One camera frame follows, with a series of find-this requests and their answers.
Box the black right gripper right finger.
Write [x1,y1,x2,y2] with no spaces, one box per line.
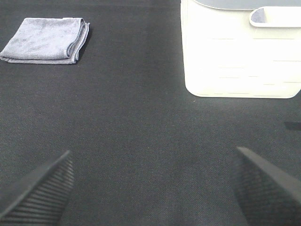
[231,147,301,226]

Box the white plastic storage basket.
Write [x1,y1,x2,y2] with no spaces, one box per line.
[180,0,301,98]

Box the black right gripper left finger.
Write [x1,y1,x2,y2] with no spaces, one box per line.
[0,151,75,226]

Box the lavender grey towel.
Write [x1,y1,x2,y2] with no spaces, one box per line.
[0,17,90,65]

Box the black fabric table mat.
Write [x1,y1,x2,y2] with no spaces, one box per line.
[0,0,301,226]

